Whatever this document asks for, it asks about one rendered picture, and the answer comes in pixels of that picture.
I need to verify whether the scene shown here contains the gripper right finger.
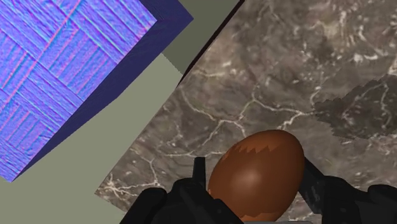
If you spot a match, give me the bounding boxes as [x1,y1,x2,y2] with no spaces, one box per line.
[298,157,397,224]

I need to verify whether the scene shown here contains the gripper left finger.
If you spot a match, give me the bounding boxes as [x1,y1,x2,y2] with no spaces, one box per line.
[119,157,244,224]

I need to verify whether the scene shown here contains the brown egg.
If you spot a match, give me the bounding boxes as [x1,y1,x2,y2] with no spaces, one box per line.
[207,129,306,223]

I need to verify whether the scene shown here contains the purple patterned robot stand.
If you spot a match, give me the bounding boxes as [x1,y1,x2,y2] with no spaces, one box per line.
[0,0,194,183]

